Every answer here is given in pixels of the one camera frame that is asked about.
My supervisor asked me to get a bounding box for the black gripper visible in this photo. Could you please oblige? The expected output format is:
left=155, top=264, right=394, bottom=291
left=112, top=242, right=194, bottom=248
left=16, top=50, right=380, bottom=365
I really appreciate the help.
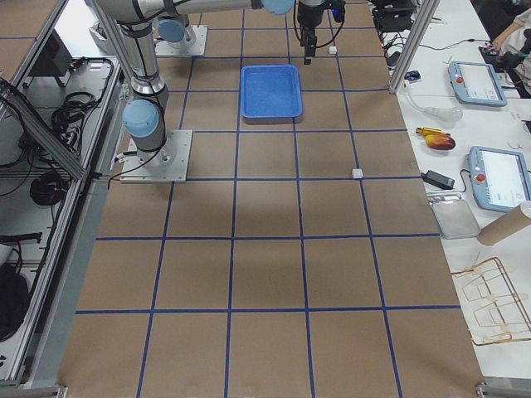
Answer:
left=296, top=0, right=326, bottom=65

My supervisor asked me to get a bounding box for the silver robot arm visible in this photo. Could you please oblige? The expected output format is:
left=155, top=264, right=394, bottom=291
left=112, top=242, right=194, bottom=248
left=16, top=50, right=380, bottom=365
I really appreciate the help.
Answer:
left=158, top=15, right=197, bottom=47
left=95, top=0, right=345, bottom=129

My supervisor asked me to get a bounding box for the blue plastic tray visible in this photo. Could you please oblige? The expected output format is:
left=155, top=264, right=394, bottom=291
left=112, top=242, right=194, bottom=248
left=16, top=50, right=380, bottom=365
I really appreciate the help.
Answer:
left=240, top=64, right=303, bottom=124

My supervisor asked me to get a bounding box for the metal tray on desk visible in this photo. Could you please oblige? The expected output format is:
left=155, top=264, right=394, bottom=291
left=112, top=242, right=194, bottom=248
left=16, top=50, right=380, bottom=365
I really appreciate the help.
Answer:
left=431, top=200, right=480, bottom=240

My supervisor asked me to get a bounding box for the red yellow mango toy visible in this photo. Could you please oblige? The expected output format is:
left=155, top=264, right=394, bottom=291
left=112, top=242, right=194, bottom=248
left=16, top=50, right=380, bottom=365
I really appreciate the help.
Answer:
left=424, top=134, right=455, bottom=151

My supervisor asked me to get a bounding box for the far teach pendant tablet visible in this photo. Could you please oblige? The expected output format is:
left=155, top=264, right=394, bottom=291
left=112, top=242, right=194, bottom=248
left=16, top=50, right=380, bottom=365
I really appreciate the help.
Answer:
left=448, top=61, right=507, bottom=108

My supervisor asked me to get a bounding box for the teach pendant tablet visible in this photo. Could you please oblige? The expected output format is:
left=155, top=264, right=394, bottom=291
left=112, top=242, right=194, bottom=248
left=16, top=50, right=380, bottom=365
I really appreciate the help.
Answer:
left=448, top=61, right=507, bottom=108
left=468, top=146, right=530, bottom=212

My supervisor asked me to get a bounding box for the black power adapter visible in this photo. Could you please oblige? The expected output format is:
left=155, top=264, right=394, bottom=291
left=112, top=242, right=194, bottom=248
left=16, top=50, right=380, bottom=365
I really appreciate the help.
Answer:
left=421, top=170, right=455, bottom=190

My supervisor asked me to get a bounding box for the near teach pendant tablet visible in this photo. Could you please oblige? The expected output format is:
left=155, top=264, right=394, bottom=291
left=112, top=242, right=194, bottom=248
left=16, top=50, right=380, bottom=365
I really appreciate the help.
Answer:
left=468, top=146, right=530, bottom=212

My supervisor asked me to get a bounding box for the cardboard tube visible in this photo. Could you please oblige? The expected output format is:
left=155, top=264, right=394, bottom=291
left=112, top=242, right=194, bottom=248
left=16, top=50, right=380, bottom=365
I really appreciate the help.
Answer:
left=477, top=202, right=530, bottom=245

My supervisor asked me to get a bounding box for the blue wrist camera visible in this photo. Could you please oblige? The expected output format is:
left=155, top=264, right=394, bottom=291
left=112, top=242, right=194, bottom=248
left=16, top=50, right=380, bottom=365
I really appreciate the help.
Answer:
left=329, top=0, right=345, bottom=24

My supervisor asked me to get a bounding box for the aluminium frame post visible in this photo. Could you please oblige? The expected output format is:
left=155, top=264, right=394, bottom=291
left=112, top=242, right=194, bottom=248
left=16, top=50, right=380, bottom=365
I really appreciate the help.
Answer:
left=389, top=0, right=440, bottom=94

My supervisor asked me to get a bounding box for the yellow handled screwdriver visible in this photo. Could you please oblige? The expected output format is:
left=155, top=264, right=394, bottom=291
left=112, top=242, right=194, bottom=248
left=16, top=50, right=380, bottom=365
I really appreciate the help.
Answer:
left=416, top=127, right=446, bottom=137

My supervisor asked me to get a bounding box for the gold wire rack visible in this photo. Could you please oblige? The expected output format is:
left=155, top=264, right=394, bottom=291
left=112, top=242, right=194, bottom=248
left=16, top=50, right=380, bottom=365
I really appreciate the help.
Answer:
left=451, top=257, right=530, bottom=347

